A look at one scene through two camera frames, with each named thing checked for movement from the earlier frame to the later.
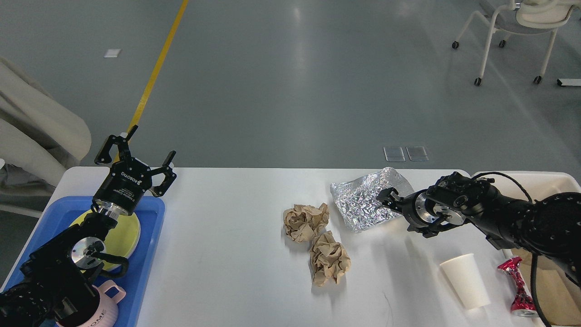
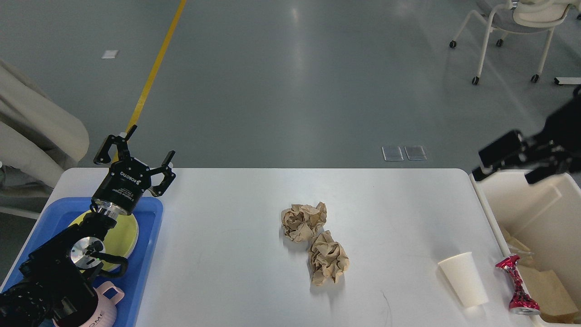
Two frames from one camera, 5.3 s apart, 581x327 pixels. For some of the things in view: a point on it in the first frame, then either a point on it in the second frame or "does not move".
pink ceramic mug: [104, 313] does not move
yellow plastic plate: [123, 240] does not move
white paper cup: [464, 271] does not move
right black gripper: [409, 206] to [563, 130]
